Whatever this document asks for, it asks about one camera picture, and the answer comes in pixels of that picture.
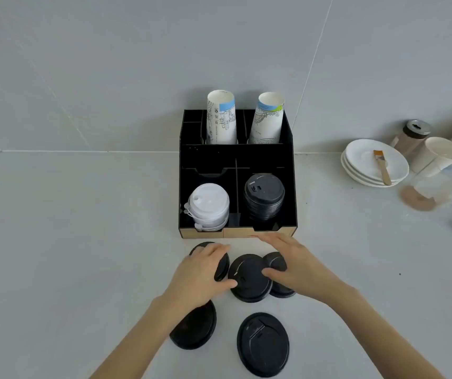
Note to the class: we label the person's right hand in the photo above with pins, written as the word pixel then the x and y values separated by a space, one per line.
pixel 309 272

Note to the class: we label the person's left hand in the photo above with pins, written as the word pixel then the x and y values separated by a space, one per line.
pixel 194 280

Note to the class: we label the person's right thumb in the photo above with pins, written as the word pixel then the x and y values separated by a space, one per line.
pixel 275 274

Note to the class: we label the person's left thumb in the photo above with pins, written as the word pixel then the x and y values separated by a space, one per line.
pixel 226 285

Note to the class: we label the black single cup lid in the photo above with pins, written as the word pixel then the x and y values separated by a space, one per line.
pixel 194 327
pixel 275 262
pixel 223 268
pixel 249 282
pixel 263 345

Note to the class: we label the person's right forearm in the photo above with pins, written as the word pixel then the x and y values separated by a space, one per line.
pixel 384 335

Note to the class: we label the person's left forearm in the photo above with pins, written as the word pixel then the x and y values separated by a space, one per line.
pixel 139 343

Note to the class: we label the stack of black cup lids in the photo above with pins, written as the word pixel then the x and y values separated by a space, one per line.
pixel 264 197

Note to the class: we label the stack of white cup lids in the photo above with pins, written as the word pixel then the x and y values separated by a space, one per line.
pixel 208 205

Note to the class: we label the white plate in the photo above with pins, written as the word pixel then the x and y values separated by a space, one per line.
pixel 354 174
pixel 362 157
pixel 358 180

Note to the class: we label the black compartment organizer box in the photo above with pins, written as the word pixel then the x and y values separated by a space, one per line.
pixel 208 158

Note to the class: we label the stack of blue-green print cups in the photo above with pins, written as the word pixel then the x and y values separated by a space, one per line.
pixel 265 122

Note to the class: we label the stack of line-drawing paper cups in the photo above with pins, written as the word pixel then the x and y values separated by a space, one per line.
pixel 221 118

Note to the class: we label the clear cup with brown base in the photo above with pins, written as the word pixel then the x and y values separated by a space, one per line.
pixel 421 197

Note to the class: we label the brown powder jar metal lid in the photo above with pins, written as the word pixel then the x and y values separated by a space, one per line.
pixel 409 140

